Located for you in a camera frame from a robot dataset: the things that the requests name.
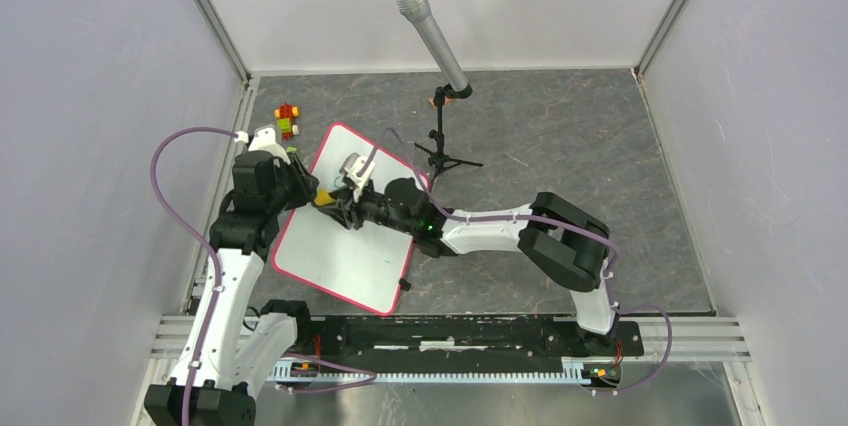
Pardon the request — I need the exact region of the white slotted cable duct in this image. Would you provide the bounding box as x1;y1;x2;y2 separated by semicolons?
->
262;357;621;389

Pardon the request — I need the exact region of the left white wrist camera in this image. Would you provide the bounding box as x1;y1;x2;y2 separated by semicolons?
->
234;126;291;164

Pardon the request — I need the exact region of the grey microphone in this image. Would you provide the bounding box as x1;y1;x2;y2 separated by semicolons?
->
395;0;483;178

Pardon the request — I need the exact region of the yellow eraser block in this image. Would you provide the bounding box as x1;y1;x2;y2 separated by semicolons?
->
312;189;336;207

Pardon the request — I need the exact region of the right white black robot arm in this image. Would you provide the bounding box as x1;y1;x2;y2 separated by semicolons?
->
313;178;619;354

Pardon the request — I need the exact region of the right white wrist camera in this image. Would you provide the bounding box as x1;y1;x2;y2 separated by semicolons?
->
340;153;375;202

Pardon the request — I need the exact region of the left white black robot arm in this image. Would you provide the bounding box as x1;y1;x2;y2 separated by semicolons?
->
143;147;318;425

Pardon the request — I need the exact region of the pink framed whiteboard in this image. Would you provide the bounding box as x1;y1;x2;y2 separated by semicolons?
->
269;122;413;316

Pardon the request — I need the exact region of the colourful toy block pile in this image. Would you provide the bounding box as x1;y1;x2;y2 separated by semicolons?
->
274;103;301;141

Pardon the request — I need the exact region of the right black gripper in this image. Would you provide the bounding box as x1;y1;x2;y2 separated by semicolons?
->
319;180;416;238

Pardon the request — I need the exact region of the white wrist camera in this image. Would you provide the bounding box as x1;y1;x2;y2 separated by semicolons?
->
340;153;375;202
234;126;291;164

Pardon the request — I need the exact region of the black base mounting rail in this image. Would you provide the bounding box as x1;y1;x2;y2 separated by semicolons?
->
293;314;645;374

